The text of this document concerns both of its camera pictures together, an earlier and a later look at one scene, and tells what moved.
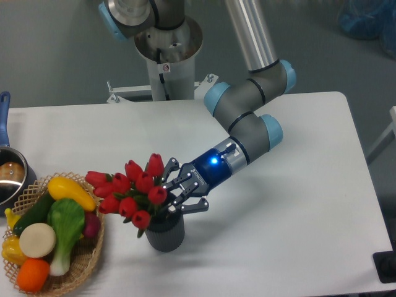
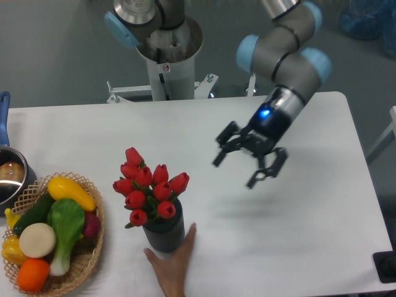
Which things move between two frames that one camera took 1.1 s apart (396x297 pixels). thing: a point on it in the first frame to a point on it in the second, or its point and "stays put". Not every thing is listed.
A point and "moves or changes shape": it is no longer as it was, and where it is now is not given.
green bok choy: x=65 y=217 stays put
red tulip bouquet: x=134 y=195 moves or changes shape
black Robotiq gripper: x=210 y=171 to x=262 y=135
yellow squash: x=60 y=188 stays put
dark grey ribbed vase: x=166 y=231 stays put
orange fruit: x=33 y=275 stays put
